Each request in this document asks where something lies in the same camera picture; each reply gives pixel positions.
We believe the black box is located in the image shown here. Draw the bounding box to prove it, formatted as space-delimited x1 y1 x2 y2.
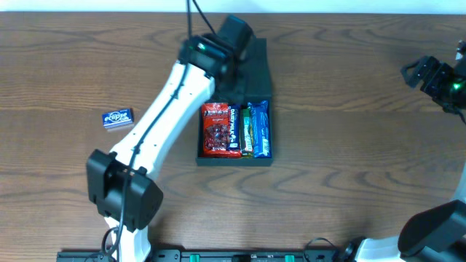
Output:
195 38 274 167

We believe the red candy bag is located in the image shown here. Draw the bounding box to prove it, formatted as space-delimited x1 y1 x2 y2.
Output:
201 103 241 159

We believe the blue cookie pack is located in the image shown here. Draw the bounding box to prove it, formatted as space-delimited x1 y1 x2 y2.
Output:
248 100 272 158

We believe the dairy milk chocolate bar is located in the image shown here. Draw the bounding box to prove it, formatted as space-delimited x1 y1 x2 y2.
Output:
228 105 240 151

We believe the green white candy bar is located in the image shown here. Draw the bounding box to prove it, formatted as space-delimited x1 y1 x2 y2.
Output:
240 108 253 158

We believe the blue eclipse mints box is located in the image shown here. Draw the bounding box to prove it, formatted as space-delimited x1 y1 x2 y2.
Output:
102 108 134 129

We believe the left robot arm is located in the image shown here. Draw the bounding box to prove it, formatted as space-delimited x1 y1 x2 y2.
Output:
86 15 253 261

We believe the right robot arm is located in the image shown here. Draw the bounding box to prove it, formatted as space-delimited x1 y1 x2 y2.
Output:
337 41 465 261

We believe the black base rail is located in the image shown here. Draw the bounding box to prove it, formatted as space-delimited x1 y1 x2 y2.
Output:
56 247 425 262

